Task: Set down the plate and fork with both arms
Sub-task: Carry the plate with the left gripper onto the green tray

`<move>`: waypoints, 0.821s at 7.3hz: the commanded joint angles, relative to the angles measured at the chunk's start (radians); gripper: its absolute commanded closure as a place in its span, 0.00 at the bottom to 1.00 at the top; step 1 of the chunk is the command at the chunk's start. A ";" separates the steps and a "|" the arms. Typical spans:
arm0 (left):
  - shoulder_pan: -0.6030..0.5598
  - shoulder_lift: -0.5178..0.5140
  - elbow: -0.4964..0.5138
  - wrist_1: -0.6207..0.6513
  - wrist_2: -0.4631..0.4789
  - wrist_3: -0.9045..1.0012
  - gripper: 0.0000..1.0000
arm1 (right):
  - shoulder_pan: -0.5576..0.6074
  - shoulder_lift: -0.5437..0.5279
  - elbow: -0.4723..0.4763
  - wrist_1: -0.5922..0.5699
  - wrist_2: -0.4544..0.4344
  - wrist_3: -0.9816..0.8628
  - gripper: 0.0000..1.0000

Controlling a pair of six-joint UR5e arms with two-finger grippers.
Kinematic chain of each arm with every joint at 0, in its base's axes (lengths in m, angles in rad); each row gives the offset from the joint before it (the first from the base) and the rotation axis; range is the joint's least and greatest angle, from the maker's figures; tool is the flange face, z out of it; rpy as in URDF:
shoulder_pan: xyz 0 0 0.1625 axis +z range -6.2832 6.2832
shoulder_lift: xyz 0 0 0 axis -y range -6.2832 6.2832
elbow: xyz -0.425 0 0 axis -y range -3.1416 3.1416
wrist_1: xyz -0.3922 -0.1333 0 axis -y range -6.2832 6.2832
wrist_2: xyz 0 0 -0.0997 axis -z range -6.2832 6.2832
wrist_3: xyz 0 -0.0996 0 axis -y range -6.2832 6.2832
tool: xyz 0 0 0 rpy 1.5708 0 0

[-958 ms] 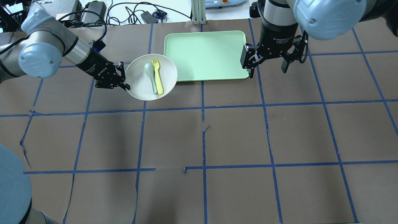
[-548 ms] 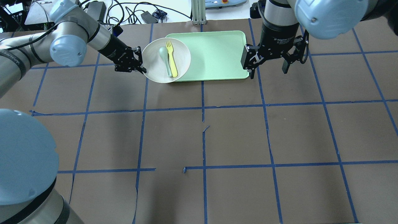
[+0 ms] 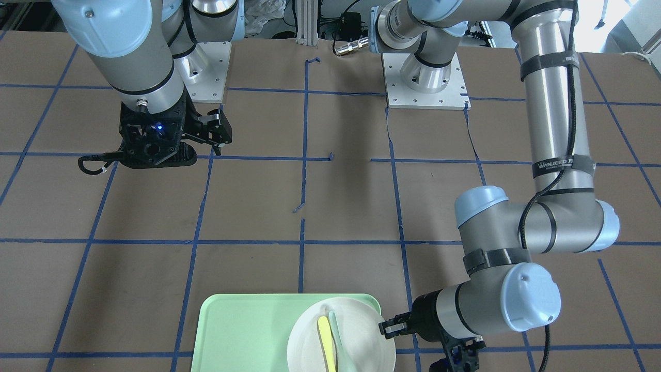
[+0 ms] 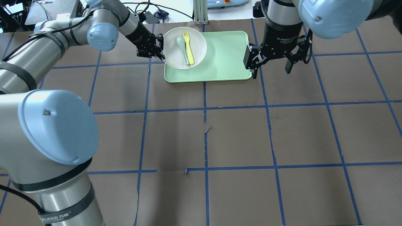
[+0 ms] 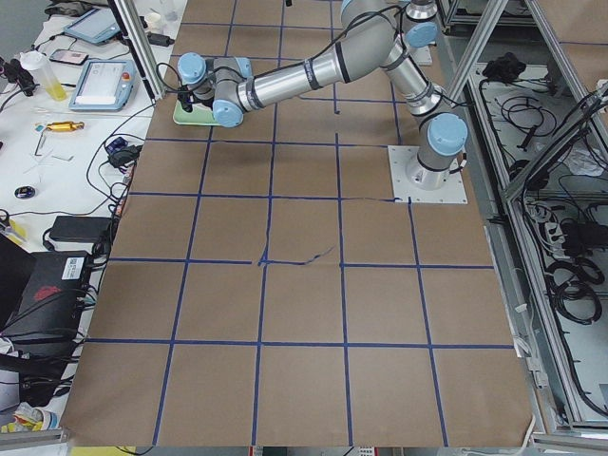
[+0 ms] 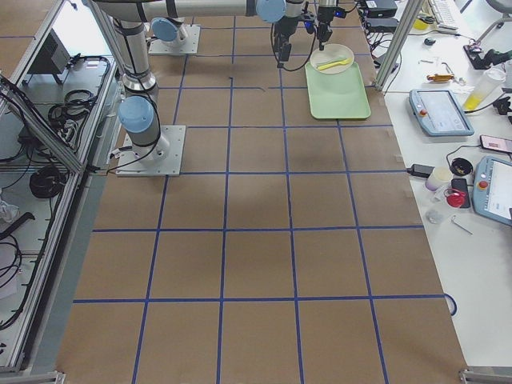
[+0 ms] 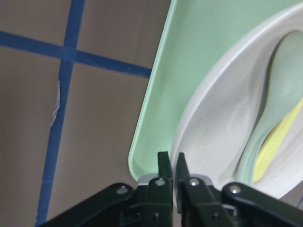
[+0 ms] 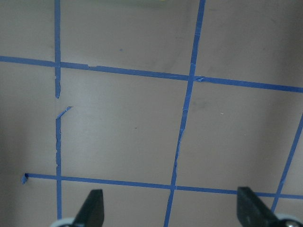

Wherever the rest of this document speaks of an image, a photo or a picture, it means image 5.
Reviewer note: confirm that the teach pendant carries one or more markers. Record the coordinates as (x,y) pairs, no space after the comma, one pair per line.
(94,27)
(104,85)

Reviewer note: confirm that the near teach pendant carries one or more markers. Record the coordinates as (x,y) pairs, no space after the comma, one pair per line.
(104,85)

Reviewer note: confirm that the far teach pendant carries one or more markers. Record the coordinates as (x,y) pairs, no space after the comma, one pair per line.
(94,27)

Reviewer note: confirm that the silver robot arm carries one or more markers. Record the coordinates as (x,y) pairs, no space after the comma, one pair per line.
(421,10)
(375,35)

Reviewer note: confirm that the yellow liquid squeeze bottle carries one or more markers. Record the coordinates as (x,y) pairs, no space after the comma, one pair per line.
(38,65)

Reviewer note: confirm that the black smartphone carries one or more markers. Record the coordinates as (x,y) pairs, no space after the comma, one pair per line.
(68,57)

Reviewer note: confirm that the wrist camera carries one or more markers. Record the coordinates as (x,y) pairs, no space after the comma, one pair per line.
(185,97)

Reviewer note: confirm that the light green tray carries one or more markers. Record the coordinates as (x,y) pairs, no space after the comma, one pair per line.
(200,115)

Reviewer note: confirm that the aluminium frame post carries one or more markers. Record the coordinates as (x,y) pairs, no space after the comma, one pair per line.
(136,39)

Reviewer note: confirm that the black computer box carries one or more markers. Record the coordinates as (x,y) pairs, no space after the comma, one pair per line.
(53,300)

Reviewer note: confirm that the gold metal cylinder tool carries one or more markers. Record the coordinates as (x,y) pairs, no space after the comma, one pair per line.
(68,126)

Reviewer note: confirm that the white paper cup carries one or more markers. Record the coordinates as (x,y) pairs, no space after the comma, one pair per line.
(154,22)

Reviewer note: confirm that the black power adapter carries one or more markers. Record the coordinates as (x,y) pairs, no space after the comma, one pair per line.
(76,229)

